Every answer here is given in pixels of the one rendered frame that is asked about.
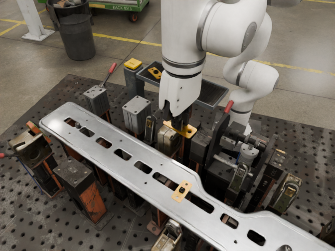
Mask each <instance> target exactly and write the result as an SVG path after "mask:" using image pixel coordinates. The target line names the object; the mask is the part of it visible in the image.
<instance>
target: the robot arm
mask: <svg viewBox="0 0 335 251"><path fill-rule="evenodd" d="M220 1H222V2H224V3H222V2H218V1H217V0H161V26H162V65H163V67H164V70H163V72H162V76H161V81H160V91H159V108H160V109H161V110H163V109H164V108H165V110H164V114H163V120H164V121H166V122H168V121H170V120H171V126H172V127H173V128H175V129H177V130H179V131H182V126H183V123H184V125H186V126H187V125H188V123H189V112H190V111H191V106H192V103H193V102H194V101H195V100H196V99H197V98H198V97H199V94H200V89H201V80H202V69H203V68H204V66H205V62H206V52H209V53H212V54H215V55H218V56H222V57H227V58H229V59H228V61H227V62H226V64H225V65H224V67H223V71H222V75H223V78H224V79H225V80H226V81H227V82H228V83H230V84H233V85H236V86H239V87H241V88H243V89H236V90H234V91H232V92H231V93H230V96H229V99H228V102H229V101H231V100H233V102H234V104H233V106H232V107H231V109H230V111H229V113H228V114H229V115H230V121H229V125H228V126H230V125H231V124H232V122H233V121H235V122H237V123H239V124H242V125H244V126H246V130H245V132H244V135H248V134H250V132H251V131H252V130H251V127H250V125H249V124H248V121H249V118H250V115H251V112H252V109H253V106H254V103H255V101H256V100H258V99H260V98H262V97H265V96H267V95H268V94H270V93H271V92H272V91H273V90H274V89H275V88H276V86H277V85H278V82H279V73H278V71H277V70H276V69H275V68H273V67H271V66H268V65H265V64H262V63H259V62H256V61H252V60H253V59H255V58H257V57H258V56H260V55H261V54H262V53H263V52H264V51H265V49H266V47H267V45H268V42H269V39H270V35H271V31H272V21H271V18H270V17H269V15H268V14H267V13H266V7H267V5H269V6H273V7H280V8H290V7H294V6H296V5H297V4H299V3H300V2H301V1H302V0H220Z"/></svg>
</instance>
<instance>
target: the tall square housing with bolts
mask: <svg viewBox="0 0 335 251"><path fill-rule="evenodd" d="M122 108H123V114H124V120H125V125H126V127H125V128H126V129H128V132H129V134H130V135H132V136H134V137H135V138H137V139H139V140H141V141H142V142H143V140H144V139H145V129H146V118H147V117H148V116H149V115H151V114H152V112H151V102H150V101H148V100H146V99H144V98H142V97H140V96H135V97H134V98H133V99H131V100H130V101H129V102H128V103H126V104H125V105H124V106H123V107H122Z"/></svg>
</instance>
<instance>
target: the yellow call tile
mask: <svg viewBox="0 0 335 251"><path fill-rule="evenodd" d="M140 65H142V62H141V61H139V60H136V59H133V58H132V59H130V60H129V61H127V62H126V63H124V66H126V67H129V68H131V69H133V70H134V69H136V68H137V67H139V66H140Z"/></svg>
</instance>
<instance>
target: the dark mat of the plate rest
mask: <svg viewBox="0 0 335 251"><path fill-rule="evenodd" d="M154 67H155V68H157V69H158V70H159V71H160V72H161V73H162V72H163V70H164V67H163V65H162V64H160V63H157V62H155V63H154V64H152V65H151V66H150V67H148V68H147V69H145V70H144V71H143V72H141V73H140V74H139V75H141V76H143V77H146V78H148V79H150V80H153V81H155V82H157V83H160V81H161V78H160V79H156V78H155V77H154V76H153V75H152V74H151V73H150V72H149V71H148V69H151V68H154ZM226 90H227V89H224V88H222V87H219V86H217V85H214V84H212V83H209V82H206V81H204V80H201V89H200V94H199V97H198V98H197V100H199V101H202V102H204V103H206V104H209V105H211V106H213V105H214V104H215V103H216V102H217V101H218V100H219V98H220V97H221V96H222V95H223V94H224V93H225V92H226Z"/></svg>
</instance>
